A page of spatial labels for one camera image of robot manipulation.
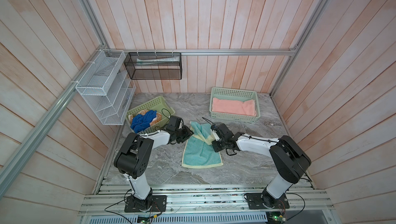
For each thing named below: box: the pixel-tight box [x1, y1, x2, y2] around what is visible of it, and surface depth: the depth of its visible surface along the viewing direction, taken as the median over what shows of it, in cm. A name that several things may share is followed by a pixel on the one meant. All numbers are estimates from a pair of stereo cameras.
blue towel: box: [130, 109, 158, 134], surface depth 96 cm
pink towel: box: [211, 97, 257, 117], surface depth 113 cm
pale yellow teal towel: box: [181, 121, 224, 169], surface depth 92 cm
